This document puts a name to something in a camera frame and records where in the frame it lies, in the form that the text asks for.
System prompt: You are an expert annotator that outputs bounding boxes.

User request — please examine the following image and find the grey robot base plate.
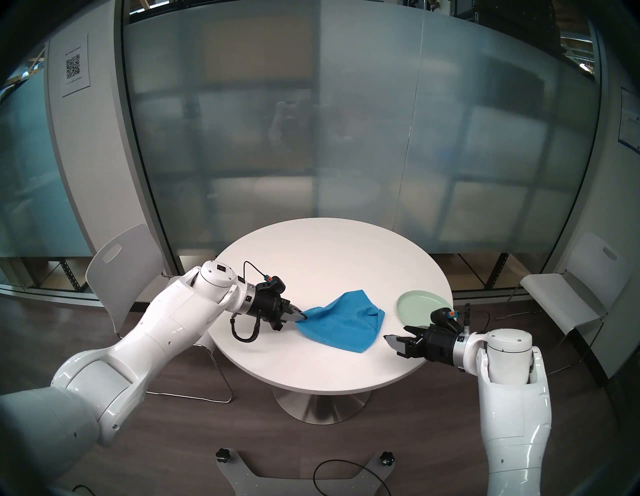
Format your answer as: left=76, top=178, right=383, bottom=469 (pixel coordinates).
left=216, top=450, right=396, bottom=496

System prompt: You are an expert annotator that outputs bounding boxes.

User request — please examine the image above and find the pale green round plate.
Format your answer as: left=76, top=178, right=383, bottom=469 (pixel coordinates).
left=396, top=290, right=454, bottom=327

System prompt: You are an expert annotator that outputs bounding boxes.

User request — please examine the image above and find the black corrugated cable loop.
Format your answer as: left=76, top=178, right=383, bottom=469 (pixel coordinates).
left=228, top=315, right=261, bottom=344

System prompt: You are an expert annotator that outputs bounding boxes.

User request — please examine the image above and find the blue microfiber napkin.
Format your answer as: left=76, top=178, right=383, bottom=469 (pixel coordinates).
left=295, top=289, right=386, bottom=355

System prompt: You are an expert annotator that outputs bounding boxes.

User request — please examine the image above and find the black floor cable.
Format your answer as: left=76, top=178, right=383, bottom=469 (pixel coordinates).
left=312, top=459, right=391, bottom=496

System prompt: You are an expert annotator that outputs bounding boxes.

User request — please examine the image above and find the white chair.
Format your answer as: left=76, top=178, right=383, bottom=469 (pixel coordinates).
left=507, top=231, right=632, bottom=381
left=85, top=223, right=234, bottom=404

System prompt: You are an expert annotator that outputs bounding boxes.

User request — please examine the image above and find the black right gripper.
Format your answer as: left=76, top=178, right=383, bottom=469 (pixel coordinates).
left=382, top=324, right=457, bottom=364

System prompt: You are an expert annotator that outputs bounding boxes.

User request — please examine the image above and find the QR code paper sign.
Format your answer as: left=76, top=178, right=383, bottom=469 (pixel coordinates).
left=61, top=34, right=91, bottom=98

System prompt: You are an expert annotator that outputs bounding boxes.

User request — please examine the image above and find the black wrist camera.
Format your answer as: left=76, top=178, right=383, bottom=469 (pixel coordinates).
left=430, top=307, right=464, bottom=332
left=256, top=275, right=287, bottom=296

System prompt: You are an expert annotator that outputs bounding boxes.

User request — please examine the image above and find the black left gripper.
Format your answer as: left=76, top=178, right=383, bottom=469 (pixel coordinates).
left=252, top=292, right=310, bottom=332

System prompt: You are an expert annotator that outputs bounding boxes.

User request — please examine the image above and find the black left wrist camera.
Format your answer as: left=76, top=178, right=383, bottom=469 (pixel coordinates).
left=256, top=275, right=287, bottom=296

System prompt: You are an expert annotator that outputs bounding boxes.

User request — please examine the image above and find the steel table pedestal base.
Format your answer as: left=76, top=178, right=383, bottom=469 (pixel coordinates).
left=272, top=387, right=372, bottom=426

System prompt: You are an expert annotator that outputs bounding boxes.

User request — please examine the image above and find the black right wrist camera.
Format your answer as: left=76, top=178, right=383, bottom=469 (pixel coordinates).
left=430, top=307, right=464, bottom=332

